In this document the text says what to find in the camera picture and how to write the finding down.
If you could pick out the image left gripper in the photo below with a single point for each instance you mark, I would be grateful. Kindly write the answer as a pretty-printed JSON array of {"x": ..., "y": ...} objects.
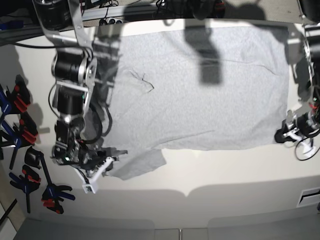
[{"x": 89, "y": 164}]

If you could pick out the image right gripper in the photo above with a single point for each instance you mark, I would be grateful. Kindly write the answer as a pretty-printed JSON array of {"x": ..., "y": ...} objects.
[{"x": 301, "y": 129}]

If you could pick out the grey T-shirt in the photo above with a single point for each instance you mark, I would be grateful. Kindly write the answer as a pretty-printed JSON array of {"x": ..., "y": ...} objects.
[{"x": 197, "y": 88}]

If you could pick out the long black bar clamp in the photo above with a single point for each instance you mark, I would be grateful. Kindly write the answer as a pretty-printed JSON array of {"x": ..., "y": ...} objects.
[{"x": 53, "y": 194}]

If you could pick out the white label with black mark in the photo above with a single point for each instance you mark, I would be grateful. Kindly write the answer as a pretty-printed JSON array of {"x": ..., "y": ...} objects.
[{"x": 309, "y": 197}]

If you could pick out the lower left blue bar clamp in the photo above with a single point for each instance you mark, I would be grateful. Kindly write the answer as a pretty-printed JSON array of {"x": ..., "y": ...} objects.
[{"x": 28, "y": 182}]

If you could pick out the blue red bar clamp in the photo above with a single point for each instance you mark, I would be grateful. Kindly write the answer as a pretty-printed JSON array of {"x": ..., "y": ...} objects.
[
  {"x": 15, "y": 102},
  {"x": 17, "y": 136}
]

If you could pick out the black flat bar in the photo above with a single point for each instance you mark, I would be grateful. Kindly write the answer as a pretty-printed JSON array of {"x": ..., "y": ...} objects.
[{"x": 8, "y": 211}]

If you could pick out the top blue red bar clamp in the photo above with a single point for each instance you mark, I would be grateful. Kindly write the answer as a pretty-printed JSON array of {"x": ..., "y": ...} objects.
[{"x": 15, "y": 102}]

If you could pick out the image left wrist camera box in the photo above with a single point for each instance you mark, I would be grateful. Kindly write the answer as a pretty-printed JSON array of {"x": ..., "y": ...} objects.
[{"x": 90, "y": 188}]

